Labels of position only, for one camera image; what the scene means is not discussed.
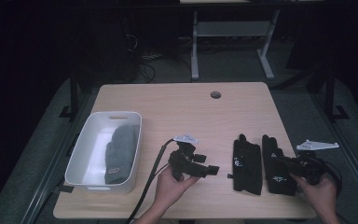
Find black glove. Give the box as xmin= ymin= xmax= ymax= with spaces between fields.
xmin=261 ymin=133 xmax=298 ymax=197
xmin=227 ymin=133 xmax=264 ymax=196

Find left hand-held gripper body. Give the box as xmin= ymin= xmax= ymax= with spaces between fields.
xmin=168 ymin=133 xmax=209 ymax=182

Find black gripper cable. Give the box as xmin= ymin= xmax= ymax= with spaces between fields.
xmin=126 ymin=138 xmax=177 ymax=224
xmin=310 ymin=154 xmax=345 ymax=198

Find white plastic bin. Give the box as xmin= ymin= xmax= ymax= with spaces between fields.
xmin=64 ymin=111 xmax=144 ymax=194

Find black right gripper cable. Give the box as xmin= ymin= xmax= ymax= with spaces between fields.
xmin=310 ymin=154 xmax=345 ymax=198

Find aluminium rail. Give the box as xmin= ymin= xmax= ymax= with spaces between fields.
xmin=21 ymin=92 xmax=91 ymax=224
xmin=310 ymin=92 xmax=358 ymax=217

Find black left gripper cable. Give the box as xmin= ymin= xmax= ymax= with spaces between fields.
xmin=126 ymin=138 xmax=177 ymax=224

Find person's right hand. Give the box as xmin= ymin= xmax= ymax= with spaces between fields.
xmin=289 ymin=172 xmax=338 ymax=217

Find grey mitten with label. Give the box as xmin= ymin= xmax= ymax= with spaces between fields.
xmin=103 ymin=123 xmax=141 ymax=186

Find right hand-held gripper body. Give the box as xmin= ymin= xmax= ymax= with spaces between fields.
xmin=288 ymin=139 xmax=340 ymax=187

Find cables on floor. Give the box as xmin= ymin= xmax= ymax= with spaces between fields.
xmin=125 ymin=33 xmax=194 ymax=84

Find white metal desk frame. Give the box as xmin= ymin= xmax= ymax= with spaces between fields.
xmin=190 ymin=8 xmax=282 ymax=82

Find black metal post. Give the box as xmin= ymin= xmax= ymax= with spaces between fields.
xmin=59 ymin=69 xmax=80 ymax=121
xmin=324 ymin=63 xmax=351 ymax=122

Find person's left hand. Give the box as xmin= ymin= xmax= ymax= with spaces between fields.
xmin=153 ymin=165 xmax=200 ymax=217

